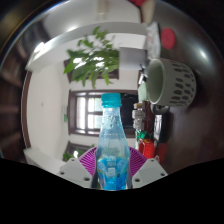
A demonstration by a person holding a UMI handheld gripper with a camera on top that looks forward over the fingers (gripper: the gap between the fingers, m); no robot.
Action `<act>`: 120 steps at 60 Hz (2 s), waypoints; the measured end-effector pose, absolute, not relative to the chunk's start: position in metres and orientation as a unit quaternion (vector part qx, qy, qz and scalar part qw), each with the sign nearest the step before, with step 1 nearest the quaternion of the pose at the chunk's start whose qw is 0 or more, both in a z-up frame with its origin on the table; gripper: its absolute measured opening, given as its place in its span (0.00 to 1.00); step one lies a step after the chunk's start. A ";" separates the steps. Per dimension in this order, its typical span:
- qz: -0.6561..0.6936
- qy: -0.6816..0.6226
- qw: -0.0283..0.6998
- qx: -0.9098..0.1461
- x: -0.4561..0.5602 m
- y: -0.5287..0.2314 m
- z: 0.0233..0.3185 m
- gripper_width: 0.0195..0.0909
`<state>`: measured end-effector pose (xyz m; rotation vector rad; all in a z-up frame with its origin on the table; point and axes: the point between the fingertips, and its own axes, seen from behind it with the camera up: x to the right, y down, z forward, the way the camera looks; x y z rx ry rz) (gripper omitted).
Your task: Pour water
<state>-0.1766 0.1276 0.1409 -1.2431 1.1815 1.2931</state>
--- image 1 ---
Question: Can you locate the brown tray with small jars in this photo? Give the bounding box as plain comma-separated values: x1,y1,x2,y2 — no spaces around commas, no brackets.
131,101,148,131

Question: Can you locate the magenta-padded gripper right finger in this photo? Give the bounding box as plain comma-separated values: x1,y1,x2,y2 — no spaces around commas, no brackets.
126,147,168,188

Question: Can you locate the flat round red coaster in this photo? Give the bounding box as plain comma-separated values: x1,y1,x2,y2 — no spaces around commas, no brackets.
160,27,177,50

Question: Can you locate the red plastic box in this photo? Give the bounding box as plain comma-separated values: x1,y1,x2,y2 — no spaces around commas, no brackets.
138,138,157,160

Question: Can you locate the light green pad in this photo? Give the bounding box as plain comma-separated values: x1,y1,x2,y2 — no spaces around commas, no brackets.
138,79,149,103

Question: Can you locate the clear blue drink bottle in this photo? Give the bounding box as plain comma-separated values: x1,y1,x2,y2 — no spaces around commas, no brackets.
95,92,132,191

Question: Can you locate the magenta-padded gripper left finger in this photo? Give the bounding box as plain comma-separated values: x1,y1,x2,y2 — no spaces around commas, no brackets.
56,146,100,189

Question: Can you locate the dark wooden double door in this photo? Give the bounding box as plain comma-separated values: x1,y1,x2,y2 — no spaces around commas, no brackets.
67,89,139,137

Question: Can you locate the grey patterned ceramic mug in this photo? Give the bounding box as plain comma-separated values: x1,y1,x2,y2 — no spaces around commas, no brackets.
145,58,198,116

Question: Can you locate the green box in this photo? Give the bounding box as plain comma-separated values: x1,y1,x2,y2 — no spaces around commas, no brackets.
134,129,149,141

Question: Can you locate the flat black device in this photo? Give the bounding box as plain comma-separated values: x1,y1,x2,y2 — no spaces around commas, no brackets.
153,114,163,138

